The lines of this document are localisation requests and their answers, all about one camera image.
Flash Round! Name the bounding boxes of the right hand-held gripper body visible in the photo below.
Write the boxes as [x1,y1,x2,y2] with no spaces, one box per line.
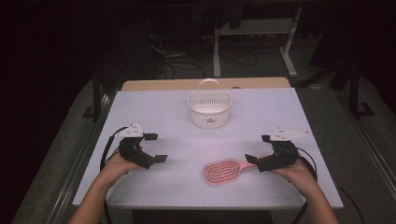
[256,126,312,173]

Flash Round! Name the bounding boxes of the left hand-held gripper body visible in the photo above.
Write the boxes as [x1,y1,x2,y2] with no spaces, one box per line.
[115,121,156,171]

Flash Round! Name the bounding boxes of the pink hairbrush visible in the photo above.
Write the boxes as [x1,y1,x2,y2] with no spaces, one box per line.
[203,155,269,187]

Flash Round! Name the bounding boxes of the white plastic basket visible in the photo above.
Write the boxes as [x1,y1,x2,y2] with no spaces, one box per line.
[187,78,233,130]

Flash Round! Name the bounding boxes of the person's left hand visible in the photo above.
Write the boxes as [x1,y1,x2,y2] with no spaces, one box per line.
[99,146,143,188]

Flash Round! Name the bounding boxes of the person's right hand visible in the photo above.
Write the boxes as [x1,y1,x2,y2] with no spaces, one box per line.
[270,157,318,199]

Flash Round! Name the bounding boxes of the dark metal stand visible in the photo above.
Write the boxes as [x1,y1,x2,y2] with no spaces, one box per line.
[332,62,376,120]
[82,71,105,122]

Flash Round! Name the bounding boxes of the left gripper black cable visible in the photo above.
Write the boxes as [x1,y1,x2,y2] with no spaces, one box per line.
[99,125,129,224]

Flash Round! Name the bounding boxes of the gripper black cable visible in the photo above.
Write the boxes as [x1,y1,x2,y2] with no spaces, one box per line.
[99,125,129,224]
[291,147,319,224]

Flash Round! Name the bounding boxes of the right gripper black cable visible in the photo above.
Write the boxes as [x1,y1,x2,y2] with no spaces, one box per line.
[291,147,319,224]

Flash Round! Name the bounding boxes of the tangle of floor cables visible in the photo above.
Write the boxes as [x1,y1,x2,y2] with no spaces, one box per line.
[146,31,260,78]

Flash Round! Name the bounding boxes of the black floor cable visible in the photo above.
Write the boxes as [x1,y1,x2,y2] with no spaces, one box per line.
[337,185,367,224]

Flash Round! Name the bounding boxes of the white metal desk frame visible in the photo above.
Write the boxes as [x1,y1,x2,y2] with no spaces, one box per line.
[213,6,304,78]

